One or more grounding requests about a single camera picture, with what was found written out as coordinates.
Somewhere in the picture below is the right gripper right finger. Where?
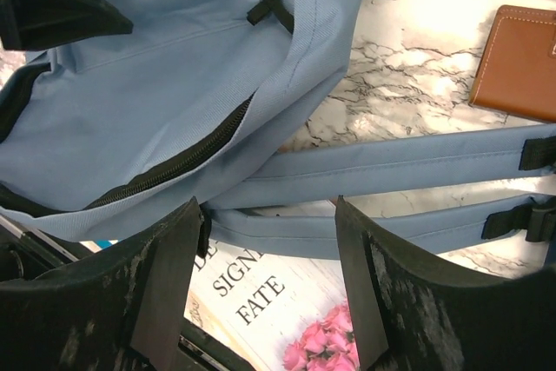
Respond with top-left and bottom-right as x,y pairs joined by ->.
335,200 -> 555,370

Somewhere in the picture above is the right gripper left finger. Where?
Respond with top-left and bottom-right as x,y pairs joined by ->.
1,199 -> 202,370

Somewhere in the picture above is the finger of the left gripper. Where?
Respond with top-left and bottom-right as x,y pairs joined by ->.
1,0 -> 133,50

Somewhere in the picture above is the blue student backpack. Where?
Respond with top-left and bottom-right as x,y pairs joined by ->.
1,0 -> 555,259

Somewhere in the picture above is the brown leather wallet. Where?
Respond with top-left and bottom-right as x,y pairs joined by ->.
468,5 -> 556,123

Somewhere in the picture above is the teal blue book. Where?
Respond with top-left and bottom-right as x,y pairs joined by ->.
81,240 -> 118,253

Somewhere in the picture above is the designer fate flower book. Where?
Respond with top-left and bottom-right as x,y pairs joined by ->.
182,201 -> 361,371

